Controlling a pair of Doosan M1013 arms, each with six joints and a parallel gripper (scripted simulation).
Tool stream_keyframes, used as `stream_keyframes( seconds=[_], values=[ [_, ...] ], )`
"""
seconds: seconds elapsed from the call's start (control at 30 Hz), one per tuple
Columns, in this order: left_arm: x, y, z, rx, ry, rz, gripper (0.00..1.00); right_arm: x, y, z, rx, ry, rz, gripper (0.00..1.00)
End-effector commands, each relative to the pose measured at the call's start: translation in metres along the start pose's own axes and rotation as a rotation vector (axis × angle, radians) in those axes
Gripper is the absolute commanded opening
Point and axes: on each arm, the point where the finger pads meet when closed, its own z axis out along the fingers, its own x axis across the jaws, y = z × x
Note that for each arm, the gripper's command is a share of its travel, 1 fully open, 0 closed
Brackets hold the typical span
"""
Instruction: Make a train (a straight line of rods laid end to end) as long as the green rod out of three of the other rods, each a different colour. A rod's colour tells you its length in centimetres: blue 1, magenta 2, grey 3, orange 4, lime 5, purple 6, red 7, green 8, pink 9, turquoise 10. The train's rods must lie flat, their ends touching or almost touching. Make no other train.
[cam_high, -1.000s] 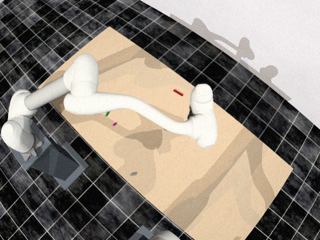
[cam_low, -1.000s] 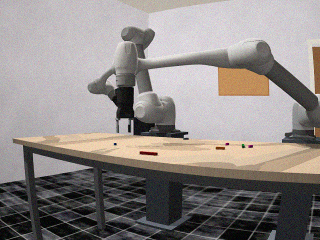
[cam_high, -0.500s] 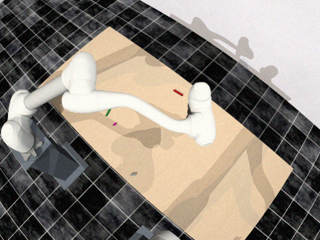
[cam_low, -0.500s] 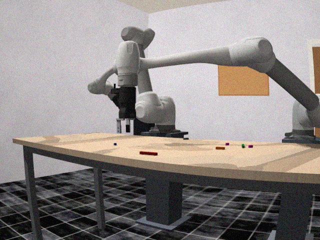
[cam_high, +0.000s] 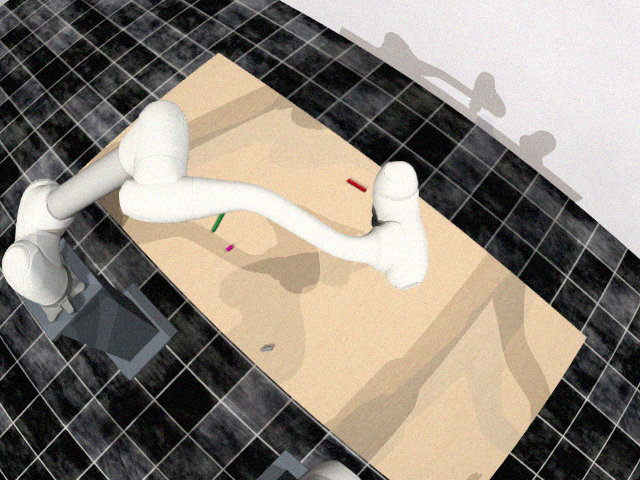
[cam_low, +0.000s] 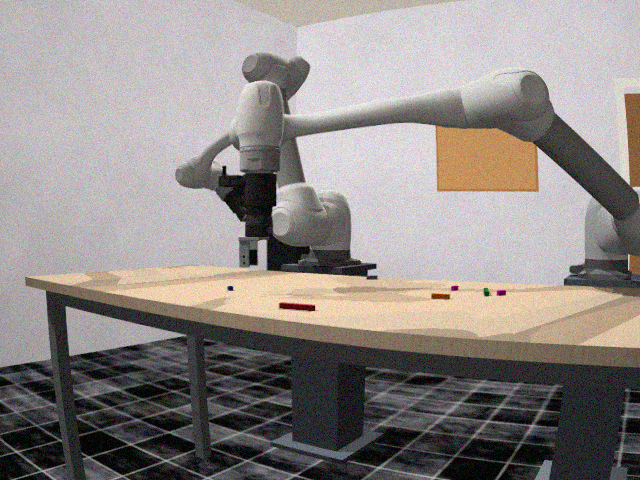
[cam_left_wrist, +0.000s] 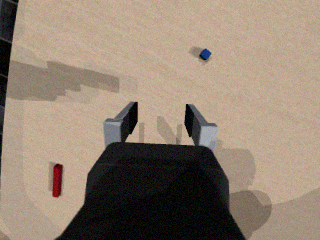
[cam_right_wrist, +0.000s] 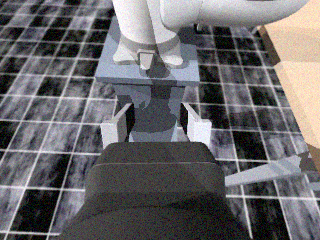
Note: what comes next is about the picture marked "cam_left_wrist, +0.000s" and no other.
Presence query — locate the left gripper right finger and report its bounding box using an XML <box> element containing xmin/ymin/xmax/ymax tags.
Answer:
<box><xmin>184</xmin><ymin>104</ymin><xmax>219</xmax><ymax>153</ymax></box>

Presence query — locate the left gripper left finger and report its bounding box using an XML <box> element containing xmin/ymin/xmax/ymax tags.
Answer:
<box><xmin>103</xmin><ymin>102</ymin><xmax>138</xmax><ymax>148</ymax></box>

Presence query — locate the dark red rod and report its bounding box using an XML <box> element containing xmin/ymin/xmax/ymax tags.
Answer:
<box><xmin>52</xmin><ymin>163</ymin><xmax>63</xmax><ymax>198</ymax></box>

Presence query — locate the small blue block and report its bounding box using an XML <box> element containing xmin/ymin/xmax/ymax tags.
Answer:
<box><xmin>199</xmin><ymin>48</ymin><xmax>212</xmax><ymax>60</ymax></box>

